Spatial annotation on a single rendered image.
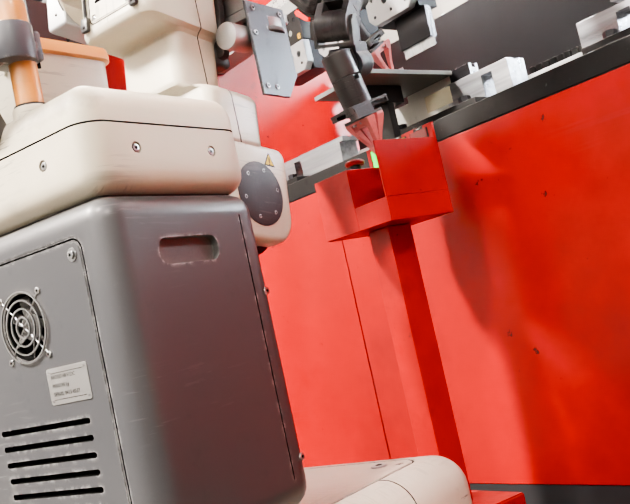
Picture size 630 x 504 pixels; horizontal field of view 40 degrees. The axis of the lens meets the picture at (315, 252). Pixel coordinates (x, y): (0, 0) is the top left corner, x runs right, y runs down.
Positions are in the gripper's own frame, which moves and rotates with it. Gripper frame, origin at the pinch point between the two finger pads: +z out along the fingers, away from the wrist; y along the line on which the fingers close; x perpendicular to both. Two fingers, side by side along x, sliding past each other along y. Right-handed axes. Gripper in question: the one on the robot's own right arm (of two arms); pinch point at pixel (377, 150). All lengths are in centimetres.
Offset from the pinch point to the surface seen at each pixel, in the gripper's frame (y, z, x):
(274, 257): 19, 14, 72
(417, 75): 30.4, -11.7, 10.7
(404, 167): 0.0, 5.0, -4.6
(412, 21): 45, -25, 19
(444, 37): 96, -24, 54
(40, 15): 7, -77, 113
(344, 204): -6.6, 6.8, 7.5
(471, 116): 24.7, 1.4, -3.3
